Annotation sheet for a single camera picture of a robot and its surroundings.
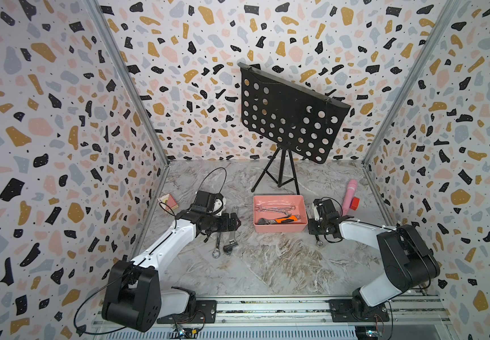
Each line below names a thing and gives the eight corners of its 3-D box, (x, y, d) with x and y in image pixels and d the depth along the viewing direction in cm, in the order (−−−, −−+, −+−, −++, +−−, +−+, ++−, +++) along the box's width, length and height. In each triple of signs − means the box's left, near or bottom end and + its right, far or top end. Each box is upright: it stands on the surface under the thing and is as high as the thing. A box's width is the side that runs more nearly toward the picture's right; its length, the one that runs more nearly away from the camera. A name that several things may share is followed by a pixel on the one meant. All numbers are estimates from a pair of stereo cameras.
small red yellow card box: (166, 214, 102) (165, 211, 100) (158, 201, 107) (156, 199, 105) (179, 206, 105) (178, 204, 103) (171, 194, 109) (169, 192, 108)
